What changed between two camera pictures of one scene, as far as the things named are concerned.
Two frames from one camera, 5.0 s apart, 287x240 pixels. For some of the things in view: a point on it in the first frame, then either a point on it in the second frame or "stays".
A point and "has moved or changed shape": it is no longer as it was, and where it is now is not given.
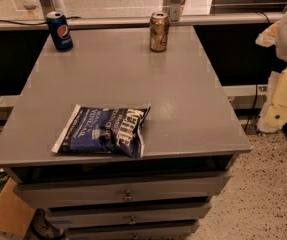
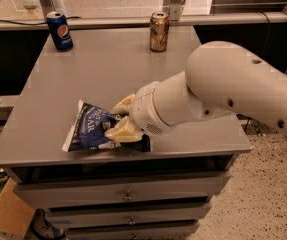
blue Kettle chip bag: x=103 y=130 has moved or changed shape
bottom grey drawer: x=150 y=231 stays
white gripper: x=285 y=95 -> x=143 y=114
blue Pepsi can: x=59 y=30 stays
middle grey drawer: x=150 y=213 stays
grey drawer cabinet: x=190 y=135 stays
